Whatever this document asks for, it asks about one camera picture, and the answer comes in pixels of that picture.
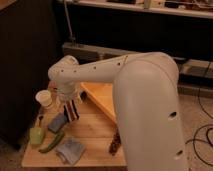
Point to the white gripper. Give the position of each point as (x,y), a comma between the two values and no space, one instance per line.
(68,91)

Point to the grey towel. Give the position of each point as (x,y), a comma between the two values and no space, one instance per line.
(70,151)

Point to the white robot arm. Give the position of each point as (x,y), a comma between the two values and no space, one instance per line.
(146,104)

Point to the yellow plastic tray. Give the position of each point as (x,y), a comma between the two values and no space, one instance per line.
(101,95)

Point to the striped brown white cloth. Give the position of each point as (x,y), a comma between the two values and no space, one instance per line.
(70,111)

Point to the blue grey sponge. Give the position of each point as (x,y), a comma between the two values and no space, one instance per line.
(57,123)

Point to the black spoon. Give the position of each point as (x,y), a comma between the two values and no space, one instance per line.
(40,120)

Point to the wooden board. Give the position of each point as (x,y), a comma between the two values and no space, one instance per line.
(94,129)

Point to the green chili pepper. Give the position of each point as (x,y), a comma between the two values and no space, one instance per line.
(54,143)

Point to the dark grape bunch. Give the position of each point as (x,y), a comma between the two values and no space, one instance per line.
(115,144)

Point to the upper wooden shelf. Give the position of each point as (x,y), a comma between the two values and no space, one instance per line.
(148,6)

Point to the long metal shelf rail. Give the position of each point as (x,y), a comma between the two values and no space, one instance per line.
(188,66)

